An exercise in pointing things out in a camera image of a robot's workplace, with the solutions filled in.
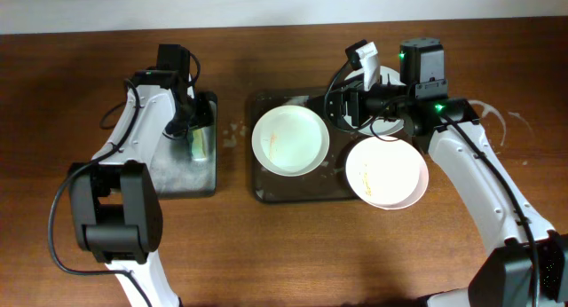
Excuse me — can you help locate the black soapy sponge tray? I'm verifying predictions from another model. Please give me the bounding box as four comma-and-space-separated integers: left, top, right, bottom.
149, 91, 217, 200

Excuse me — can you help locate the dark brown plate tray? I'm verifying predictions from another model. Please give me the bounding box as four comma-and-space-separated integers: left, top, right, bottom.
246, 88, 367, 204

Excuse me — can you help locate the right black cable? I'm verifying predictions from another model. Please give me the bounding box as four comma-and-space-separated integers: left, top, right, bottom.
322, 60, 540, 307

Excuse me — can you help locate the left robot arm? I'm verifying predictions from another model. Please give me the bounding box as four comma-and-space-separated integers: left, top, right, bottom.
63, 44, 217, 306

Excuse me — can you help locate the black cable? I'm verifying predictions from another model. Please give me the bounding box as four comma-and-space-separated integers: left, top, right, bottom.
322, 60, 540, 307
47, 51, 201, 307

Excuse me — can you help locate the pale blue plate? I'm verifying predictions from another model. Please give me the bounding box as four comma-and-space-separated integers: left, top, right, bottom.
359, 66, 404, 136

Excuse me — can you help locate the left black cable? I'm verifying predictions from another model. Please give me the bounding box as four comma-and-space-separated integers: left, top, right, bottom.
47, 51, 201, 307

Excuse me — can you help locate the pinkish white plate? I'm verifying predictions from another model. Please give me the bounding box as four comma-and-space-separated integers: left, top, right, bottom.
345, 137, 430, 210

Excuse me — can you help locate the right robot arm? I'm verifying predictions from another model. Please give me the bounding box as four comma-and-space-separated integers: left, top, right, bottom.
322, 37, 567, 307

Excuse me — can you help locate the green yellow sponge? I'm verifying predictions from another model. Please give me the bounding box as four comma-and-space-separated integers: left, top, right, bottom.
189, 129, 208, 161

